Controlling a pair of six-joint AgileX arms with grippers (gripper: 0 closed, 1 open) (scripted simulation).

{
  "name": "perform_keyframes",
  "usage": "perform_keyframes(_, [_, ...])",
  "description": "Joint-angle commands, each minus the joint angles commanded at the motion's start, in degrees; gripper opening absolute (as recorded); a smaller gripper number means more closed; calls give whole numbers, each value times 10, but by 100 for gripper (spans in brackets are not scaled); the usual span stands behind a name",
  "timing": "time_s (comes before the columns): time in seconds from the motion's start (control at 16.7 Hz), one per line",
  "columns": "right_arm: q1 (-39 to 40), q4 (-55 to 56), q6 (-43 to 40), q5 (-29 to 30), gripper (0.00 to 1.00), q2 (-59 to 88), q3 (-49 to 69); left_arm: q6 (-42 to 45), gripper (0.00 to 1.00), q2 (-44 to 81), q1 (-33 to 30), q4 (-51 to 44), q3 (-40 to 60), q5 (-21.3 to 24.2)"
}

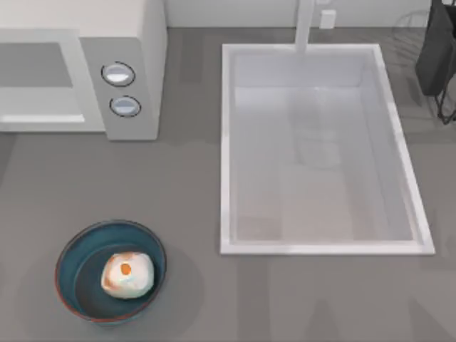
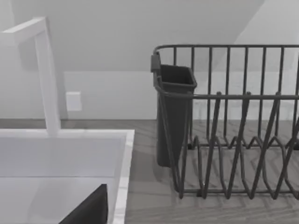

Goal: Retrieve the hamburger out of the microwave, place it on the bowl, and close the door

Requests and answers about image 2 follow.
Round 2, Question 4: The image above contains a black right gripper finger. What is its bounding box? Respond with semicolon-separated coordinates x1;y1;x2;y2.
58;183;108;224

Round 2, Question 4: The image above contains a white sink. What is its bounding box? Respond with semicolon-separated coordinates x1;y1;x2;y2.
0;129;135;224

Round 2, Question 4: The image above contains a dark grey cutlery holder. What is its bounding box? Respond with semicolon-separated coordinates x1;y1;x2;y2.
156;64;198;168

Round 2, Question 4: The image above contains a tall white tap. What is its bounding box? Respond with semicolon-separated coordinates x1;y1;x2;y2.
0;16;62;137

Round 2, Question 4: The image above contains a white wall socket plate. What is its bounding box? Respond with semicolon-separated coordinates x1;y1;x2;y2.
66;91;82;112

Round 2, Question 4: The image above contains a dark grey wire dish rack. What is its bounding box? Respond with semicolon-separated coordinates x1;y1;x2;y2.
151;44;299;200

